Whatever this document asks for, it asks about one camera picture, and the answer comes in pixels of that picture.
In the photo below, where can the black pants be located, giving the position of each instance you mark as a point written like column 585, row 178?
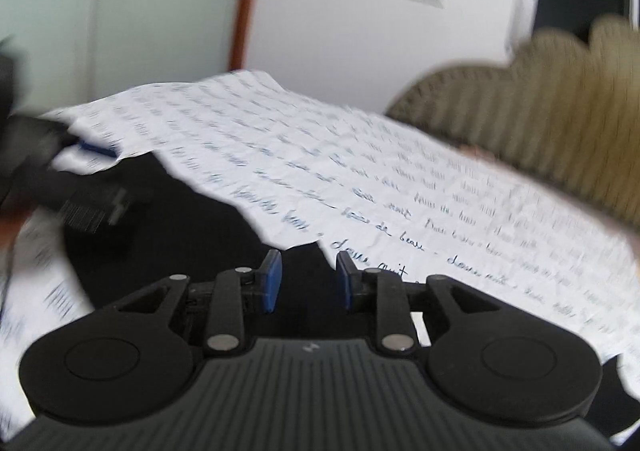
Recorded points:
column 172, row 230

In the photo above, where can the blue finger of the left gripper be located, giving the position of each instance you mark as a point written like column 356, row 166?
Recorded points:
column 101, row 150

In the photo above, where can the white script-print bed sheet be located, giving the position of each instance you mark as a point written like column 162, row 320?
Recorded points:
column 301, row 171

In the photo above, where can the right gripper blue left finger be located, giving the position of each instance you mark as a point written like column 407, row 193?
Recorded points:
column 270, row 278

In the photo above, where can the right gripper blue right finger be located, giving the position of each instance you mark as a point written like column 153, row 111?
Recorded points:
column 346, row 272

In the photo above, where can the olive upholstered headboard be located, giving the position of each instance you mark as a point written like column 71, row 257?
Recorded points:
column 565, row 111

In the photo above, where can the floral glass wardrobe door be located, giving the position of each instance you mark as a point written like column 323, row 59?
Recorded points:
column 75, row 51

